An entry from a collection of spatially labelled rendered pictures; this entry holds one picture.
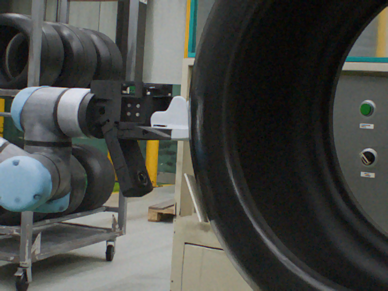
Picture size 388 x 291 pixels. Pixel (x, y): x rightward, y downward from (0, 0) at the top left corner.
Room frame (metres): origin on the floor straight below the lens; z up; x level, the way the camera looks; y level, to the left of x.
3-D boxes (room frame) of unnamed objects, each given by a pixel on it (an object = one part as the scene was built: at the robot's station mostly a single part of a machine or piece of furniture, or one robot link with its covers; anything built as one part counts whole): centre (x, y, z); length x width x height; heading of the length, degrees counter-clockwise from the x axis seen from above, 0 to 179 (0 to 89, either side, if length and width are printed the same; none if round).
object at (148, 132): (1.07, 0.06, 1.12); 0.09 x 0.05 x 0.02; 55
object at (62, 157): (1.19, 0.22, 1.04); 0.11 x 0.08 x 0.11; 178
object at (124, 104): (1.12, 0.09, 1.15); 0.12 x 0.08 x 0.09; 55
